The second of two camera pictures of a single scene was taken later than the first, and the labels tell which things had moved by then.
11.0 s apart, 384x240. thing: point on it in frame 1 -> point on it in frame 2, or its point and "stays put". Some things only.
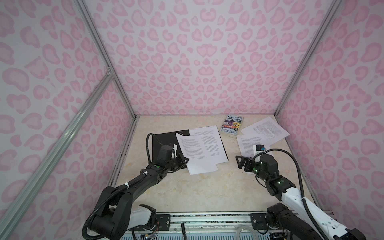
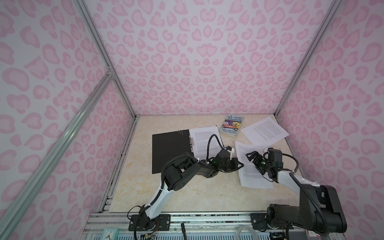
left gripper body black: (176, 163) -> (230, 166)
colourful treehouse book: (231, 125) stays put
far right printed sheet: (267, 129) stays put
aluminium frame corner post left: (84, 11) stays put
